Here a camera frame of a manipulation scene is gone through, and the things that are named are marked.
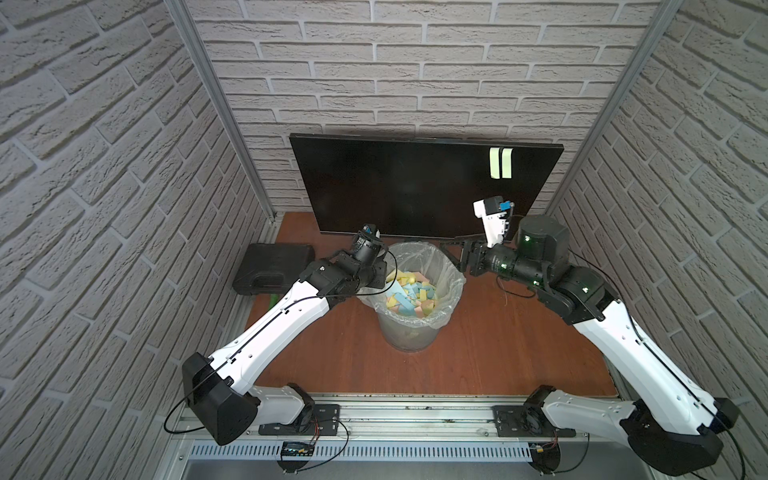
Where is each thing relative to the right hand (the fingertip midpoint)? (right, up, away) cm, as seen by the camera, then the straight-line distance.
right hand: (453, 241), depth 62 cm
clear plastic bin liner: (-5, -4, +18) cm, 19 cm away
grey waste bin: (-9, -25, +14) cm, 30 cm away
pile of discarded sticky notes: (-8, -15, +22) cm, 28 cm away
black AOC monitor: (-3, +19, +38) cm, 43 cm away
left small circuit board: (-36, -51, +10) cm, 64 cm away
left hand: (-18, -5, +15) cm, 24 cm away
